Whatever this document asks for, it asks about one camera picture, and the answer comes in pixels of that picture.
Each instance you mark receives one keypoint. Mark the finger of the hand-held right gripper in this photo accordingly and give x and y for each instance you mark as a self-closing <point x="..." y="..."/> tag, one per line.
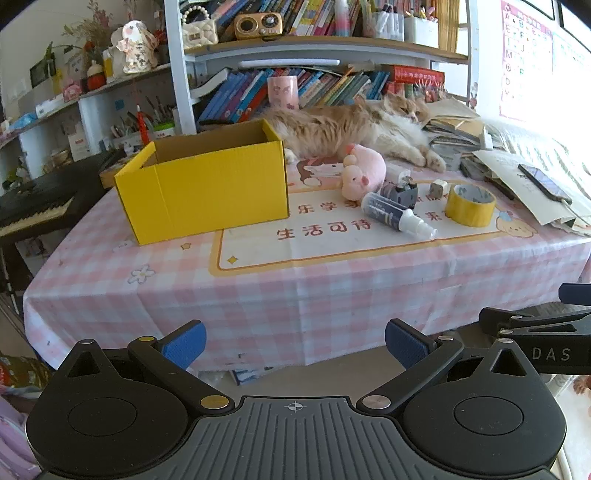
<point x="508" y="319"/>
<point x="575" y="294"/>

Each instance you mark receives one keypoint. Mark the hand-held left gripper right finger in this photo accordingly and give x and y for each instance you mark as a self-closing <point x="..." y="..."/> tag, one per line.
<point x="406" y="344"/>

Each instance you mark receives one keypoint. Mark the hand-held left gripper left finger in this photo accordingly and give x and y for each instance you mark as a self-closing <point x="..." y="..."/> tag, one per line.
<point x="184" y="344"/>

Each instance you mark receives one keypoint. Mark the yellow tape roll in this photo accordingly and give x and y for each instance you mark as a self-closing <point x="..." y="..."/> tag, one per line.
<point x="461" y="214"/>

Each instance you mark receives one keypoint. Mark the clear spray bottle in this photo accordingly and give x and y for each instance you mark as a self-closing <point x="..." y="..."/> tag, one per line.
<point x="383" y="212"/>

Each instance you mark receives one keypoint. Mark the white grey charger adapter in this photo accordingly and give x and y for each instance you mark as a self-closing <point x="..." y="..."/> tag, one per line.
<point x="438" y="189"/>

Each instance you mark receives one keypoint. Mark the yellow cardboard box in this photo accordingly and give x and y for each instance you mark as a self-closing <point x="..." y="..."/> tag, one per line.
<point x="207" y="194"/>

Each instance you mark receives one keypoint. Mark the grey toy truck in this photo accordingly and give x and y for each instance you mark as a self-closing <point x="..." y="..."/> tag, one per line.
<point x="400" y="192"/>

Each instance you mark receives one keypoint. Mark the small white staples box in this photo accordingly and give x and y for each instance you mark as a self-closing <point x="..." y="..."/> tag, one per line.
<point x="398" y="172"/>

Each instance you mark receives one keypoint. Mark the pink pig plush toy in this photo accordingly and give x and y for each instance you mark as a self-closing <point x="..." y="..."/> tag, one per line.
<point x="364" y="168"/>

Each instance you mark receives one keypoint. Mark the black smartphone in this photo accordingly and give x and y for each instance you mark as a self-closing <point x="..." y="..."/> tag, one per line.
<point x="545" y="183"/>

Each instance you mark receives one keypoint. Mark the loose white papers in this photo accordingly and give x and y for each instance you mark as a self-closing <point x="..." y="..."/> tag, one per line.
<point x="512" y="173"/>

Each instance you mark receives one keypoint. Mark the striped pale cloth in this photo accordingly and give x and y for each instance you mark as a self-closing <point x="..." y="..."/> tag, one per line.
<point x="549" y="147"/>

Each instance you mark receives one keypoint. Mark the red white plastic bag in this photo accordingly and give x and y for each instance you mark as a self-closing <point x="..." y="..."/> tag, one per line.
<point x="21" y="374"/>

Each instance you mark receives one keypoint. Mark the pile of worn notebooks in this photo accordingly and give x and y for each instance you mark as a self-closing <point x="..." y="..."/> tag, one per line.
<point x="455" y="131"/>

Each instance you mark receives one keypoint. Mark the purple cloth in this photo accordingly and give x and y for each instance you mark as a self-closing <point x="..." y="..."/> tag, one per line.
<point x="14" y="438"/>

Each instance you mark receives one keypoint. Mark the black electronic keyboard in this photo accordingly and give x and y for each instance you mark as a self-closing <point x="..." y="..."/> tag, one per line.
<point x="41" y="198"/>

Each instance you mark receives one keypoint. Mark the white green-lid jar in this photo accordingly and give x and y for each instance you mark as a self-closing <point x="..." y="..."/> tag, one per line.
<point x="164" y="130"/>

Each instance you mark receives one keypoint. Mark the desk organizer with pens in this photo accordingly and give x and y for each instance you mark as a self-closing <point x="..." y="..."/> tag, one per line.
<point x="129" y="136"/>

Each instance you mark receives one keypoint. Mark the fluffy orange white cat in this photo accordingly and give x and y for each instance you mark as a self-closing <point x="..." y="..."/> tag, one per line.
<point x="332" y="129"/>

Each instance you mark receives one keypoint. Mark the row of colourful leaning books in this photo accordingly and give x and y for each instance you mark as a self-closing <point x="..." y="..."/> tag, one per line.
<point x="235" y="94"/>

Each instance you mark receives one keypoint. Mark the red boxed book set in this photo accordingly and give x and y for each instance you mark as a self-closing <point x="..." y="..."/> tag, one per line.
<point x="415" y="81"/>

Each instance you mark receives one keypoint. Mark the pink printed cup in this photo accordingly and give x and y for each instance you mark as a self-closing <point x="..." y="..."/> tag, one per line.
<point x="282" y="91"/>

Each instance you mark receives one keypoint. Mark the white bookshelf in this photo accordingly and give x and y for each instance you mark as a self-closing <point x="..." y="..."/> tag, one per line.
<point x="178" y="69"/>

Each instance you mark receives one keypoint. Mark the yellow upright books bundle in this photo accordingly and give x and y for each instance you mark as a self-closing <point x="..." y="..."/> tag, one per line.
<point x="449" y="25"/>

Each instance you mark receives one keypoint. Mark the white pen holder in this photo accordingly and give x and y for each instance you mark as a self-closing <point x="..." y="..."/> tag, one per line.
<point x="421" y="32"/>

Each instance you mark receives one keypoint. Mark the pale doll figurine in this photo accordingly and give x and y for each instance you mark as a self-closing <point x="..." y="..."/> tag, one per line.
<point x="136" y="46"/>

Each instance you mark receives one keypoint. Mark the clear pen holder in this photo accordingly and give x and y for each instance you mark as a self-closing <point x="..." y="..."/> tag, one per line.
<point x="387" y="25"/>

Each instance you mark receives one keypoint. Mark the dried flower bunch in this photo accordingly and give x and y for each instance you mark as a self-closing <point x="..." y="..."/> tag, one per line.
<point x="92" y="32"/>

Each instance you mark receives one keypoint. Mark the gold retro radio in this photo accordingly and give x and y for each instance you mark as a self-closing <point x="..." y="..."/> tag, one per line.
<point x="257" y="25"/>

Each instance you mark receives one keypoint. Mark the pink blue bottle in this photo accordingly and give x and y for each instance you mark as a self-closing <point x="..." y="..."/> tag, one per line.
<point x="341" y="18"/>

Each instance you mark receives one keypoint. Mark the row of colourful upright books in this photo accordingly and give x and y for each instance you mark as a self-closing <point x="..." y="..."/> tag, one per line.
<point x="314" y="16"/>

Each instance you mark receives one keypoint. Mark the alphabet wall poster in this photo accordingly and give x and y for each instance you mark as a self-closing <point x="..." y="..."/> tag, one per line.
<point x="526" y="60"/>

